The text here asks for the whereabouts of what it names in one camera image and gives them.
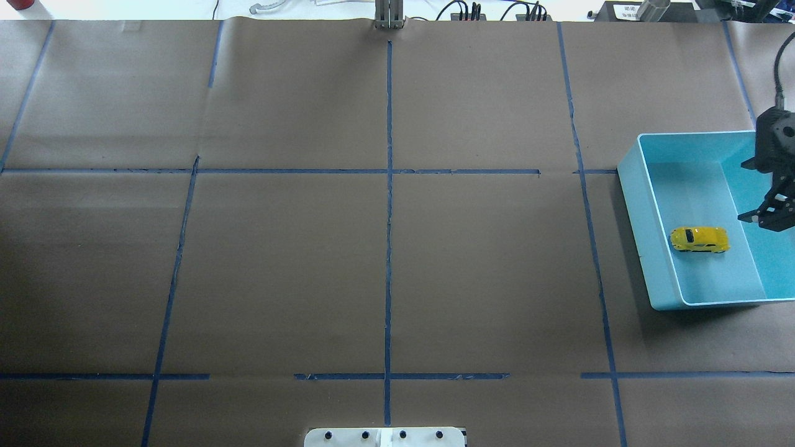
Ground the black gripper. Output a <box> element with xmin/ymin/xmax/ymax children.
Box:
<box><xmin>737</xmin><ymin>169</ymin><xmax>794</xmax><ymax>232</ymax></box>

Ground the yellow beetle toy car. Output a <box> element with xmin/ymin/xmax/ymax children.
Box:
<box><xmin>668</xmin><ymin>226</ymin><xmax>730</xmax><ymax>254</ymax></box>

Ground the turquoise plastic bin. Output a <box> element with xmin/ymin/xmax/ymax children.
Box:
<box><xmin>618</xmin><ymin>130</ymin><xmax>794</xmax><ymax>311</ymax></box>

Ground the metal cup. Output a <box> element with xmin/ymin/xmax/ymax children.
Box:
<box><xmin>636</xmin><ymin>0</ymin><xmax>671</xmax><ymax>23</ymax></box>

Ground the black box under cup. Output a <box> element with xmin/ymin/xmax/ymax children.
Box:
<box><xmin>587</xmin><ymin>1</ymin><xmax>697</xmax><ymax>23</ymax></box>

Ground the orange black power strip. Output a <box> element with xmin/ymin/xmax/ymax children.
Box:
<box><xmin>450</xmin><ymin>1</ymin><xmax>488</xmax><ymax>22</ymax></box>

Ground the red fire extinguisher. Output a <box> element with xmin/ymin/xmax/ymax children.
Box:
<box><xmin>6</xmin><ymin>0</ymin><xmax>36</xmax><ymax>11</ymax></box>

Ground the aluminium frame post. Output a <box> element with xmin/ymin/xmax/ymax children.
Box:
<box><xmin>374</xmin><ymin>0</ymin><xmax>406</xmax><ymax>29</ymax></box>

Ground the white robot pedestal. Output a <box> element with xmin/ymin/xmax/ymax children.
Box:
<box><xmin>303</xmin><ymin>427</ymin><xmax>468</xmax><ymax>446</ymax></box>

